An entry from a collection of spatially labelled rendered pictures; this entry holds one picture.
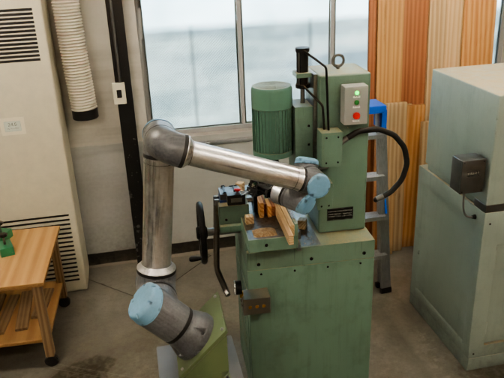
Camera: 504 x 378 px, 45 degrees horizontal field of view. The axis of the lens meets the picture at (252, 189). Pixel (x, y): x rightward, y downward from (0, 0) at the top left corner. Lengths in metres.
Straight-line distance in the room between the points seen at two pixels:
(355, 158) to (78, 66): 1.76
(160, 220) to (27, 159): 1.62
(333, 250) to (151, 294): 0.89
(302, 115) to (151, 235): 0.83
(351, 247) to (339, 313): 0.35
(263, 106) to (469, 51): 2.08
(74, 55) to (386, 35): 1.91
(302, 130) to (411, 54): 1.69
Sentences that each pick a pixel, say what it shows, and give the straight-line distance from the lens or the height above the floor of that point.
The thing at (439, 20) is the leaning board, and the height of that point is 1.51.
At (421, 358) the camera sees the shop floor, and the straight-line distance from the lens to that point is 3.38.
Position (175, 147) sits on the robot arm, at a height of 1.42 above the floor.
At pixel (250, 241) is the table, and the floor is 0.90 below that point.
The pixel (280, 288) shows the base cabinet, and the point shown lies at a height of 0.61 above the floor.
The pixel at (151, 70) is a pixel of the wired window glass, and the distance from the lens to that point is 3.94.
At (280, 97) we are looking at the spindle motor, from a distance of 2.53.
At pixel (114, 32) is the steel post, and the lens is 3.73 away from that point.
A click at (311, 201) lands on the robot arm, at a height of 1.10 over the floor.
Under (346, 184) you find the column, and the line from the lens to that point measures 2.71.
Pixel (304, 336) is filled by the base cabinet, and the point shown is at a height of 0.33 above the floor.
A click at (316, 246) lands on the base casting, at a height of 0.80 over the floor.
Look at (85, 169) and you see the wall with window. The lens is 4.04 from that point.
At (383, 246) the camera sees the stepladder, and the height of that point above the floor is 0.31.
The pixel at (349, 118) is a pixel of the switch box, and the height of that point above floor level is 1.35.
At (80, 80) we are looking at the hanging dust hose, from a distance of 3.69.
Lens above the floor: 2.06
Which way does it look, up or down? 23 degrees down
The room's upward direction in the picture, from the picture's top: 2 degrees counter-clockwise
